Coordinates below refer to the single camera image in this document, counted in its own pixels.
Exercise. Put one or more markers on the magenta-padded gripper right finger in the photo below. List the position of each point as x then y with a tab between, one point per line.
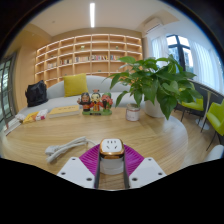
146	171

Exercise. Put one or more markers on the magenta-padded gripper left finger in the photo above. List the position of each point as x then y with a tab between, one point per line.
75	171

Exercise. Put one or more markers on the white charger with gold band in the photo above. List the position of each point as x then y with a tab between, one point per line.
111	146

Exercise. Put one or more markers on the small white jar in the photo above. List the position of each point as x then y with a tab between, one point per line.
133	113

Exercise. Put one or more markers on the yellow book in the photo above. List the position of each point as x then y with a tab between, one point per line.
64	111

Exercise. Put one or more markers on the white and pink packet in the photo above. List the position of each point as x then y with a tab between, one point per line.
41	115

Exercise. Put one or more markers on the orange yellow booklet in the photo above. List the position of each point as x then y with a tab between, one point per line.
30	117

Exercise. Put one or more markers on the white chair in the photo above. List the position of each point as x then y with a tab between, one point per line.
215	153

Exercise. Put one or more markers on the colourful three-figure ornament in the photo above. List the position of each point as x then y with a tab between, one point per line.
95	102

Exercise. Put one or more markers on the light grey sofa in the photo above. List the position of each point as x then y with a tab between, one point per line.
58	100

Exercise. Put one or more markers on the lime green chair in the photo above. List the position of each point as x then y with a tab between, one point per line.
215	116
195	105

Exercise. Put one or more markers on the side table with white leg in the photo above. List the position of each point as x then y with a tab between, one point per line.
206	110

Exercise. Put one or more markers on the yellow cushion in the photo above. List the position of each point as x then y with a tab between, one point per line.
75	85

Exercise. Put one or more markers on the black bag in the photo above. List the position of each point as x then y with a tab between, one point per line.
36	94

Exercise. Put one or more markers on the green potted plant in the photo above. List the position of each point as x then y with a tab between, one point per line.
156	80

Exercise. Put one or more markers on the white sheer curtain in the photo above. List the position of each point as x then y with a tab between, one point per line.
206	63
159	48

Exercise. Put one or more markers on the dark framed window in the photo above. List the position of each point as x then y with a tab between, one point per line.
180	50

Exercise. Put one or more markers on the white air conditioner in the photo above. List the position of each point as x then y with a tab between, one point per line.
153	25

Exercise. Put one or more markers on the long ceiling light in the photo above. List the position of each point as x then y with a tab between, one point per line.
92	15

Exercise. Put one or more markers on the glass door with dark frame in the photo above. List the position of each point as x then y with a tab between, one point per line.
6	90

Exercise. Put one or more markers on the wooden wall shelf unit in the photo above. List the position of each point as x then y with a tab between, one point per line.
86	53

